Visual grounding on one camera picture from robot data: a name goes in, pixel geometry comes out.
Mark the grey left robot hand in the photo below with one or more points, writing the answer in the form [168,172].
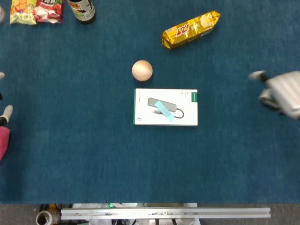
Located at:
[6,113]

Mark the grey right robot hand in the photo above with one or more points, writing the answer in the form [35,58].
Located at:
[286,93]

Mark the white product box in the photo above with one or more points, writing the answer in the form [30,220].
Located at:
[185,114]

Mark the light blue plastic piece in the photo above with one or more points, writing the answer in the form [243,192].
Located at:
[164,110]

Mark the peach coloured ball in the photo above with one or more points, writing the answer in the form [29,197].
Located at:
[142,70]

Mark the pink cloth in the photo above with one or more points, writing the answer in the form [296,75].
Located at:
[4,143]

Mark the blue table cloth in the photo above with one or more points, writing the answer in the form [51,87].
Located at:
[211,152]

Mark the clear glass cup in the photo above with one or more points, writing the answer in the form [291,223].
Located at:
[2,14]

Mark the yellow green snack bag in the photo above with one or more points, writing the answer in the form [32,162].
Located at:
[22,12]

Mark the red white snack pouch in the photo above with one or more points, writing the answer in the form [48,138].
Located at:
[50,11]

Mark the tape roll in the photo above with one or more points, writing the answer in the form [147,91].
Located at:
[44,218]

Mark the golden biscuit packet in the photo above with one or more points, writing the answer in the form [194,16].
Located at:
[189,29]

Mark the brown sauce bottle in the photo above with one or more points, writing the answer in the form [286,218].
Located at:
[83,11]

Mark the aluminium profile rail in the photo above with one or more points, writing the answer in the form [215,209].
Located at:
[164,213]

